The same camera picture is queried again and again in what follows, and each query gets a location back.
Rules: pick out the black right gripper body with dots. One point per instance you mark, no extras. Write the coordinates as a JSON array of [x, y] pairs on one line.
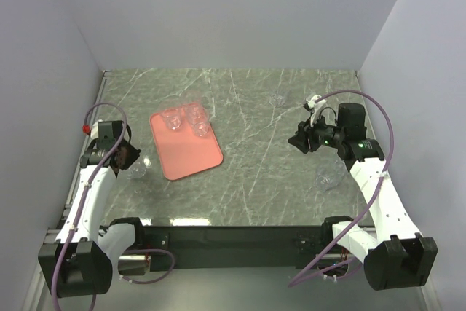
[[324, 135]]

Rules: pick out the clear glass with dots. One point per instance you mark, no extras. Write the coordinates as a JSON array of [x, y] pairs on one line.
[[330, 175], [171, 114], [137, 170], [192, 105], [278, 98]]

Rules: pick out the clear glass table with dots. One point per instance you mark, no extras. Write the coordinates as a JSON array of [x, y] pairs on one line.
[[200, 126]]

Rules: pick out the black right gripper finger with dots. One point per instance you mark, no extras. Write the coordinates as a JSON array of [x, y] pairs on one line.
[[304, 132], [301, 142]]

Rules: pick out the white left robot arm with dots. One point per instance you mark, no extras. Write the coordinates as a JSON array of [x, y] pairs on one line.
[[80, 261]]

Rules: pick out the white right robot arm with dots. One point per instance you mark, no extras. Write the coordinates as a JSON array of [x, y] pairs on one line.
[[397, 254]]

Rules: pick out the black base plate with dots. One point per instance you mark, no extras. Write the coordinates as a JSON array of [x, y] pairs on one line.
[[163, 249]]

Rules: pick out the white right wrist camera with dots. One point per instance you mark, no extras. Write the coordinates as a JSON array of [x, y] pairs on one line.
[[314, 104]]

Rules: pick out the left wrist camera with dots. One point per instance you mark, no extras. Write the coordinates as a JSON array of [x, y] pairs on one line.
[[91, 130]]

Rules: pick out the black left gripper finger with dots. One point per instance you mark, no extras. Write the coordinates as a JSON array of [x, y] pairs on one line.
[[127, 152], [118, 165]]

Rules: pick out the pink plastic tray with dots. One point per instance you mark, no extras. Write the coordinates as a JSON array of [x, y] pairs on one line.
[[181, 152]]

